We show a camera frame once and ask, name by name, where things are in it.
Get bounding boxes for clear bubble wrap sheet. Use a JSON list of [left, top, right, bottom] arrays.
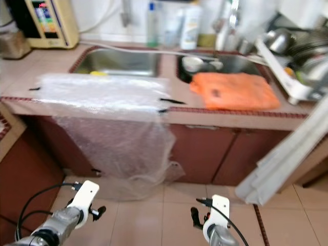
[[38, 73, 185, 201]]

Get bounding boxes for orange plastic bag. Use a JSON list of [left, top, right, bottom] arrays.
[[190, 72, 281, 111]]

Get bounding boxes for clear bottle with green liquid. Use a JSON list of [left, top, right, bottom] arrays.
[[146, 3, 159, 48]]

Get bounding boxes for cream water ionizer machine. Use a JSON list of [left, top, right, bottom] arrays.
[[8, 0, 80, 49]]

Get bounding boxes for jar of brown powder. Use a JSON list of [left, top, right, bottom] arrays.
[[0, 31, 31, 59]]

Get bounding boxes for grey metal spout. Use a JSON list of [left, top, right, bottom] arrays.
[[122, 0, 133, 27]]

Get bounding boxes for brown cabinet door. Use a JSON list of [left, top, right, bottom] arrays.
[[20, 115, 98, 177], [210, 128, 293, 188], [168, 125, 236, 186]]

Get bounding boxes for steel pot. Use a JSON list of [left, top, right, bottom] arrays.
[[264, 28, 295, 54]]

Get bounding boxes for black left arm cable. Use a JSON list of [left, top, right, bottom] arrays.
[[16, 183, 80, 241]]

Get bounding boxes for white slanted panel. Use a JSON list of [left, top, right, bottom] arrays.
[[236, 110, 328, 207]]

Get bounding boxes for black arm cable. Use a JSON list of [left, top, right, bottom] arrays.
[[16, 183, 80, 241], [196, 199, 249, 246]]

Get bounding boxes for white dish rack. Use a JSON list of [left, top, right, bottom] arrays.
[[255, 38, 328, 106]]

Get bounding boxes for clear plastic bottle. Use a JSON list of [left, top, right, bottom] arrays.
[[161, 8, 185, 48]]

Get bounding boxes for chrome sink faucet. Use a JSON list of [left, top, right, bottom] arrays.
[[215, 0, 244, 52]]

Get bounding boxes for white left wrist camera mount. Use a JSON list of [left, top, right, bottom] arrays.
[[68, 180, 100, 229]]

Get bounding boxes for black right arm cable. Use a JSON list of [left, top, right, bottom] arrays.
[[196, 199, 249, 246]]

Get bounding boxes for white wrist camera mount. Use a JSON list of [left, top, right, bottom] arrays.
[[68, 180, 100, 229], [202, 195, 230, 241]]

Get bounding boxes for stainless steel sink basin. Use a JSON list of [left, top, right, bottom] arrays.
[[69, 47, 162, 78]]

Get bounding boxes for white plastic bottle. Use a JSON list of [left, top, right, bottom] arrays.
[[180, 3, 203, 50]]

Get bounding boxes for white ceramic bowl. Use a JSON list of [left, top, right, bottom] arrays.
[[182, 55, 206, 73]]

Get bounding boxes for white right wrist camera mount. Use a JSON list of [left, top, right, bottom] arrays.
[[202, 195, 230, 241]]

